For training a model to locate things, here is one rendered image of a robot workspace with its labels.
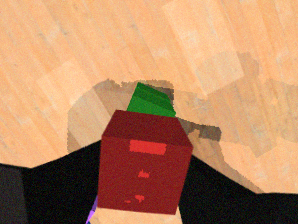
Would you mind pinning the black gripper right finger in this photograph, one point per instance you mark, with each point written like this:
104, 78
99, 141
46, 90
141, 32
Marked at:
210, 197

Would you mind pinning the small purple block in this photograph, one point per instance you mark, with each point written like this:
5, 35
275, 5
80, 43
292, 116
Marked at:
93, 209

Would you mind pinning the red block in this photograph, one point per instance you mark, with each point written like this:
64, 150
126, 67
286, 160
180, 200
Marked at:
143, 163

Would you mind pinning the green block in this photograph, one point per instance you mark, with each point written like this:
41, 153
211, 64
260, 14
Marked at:
152, 91
143, 102

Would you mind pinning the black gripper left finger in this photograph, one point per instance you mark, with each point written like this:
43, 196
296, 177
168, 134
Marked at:
61, 191

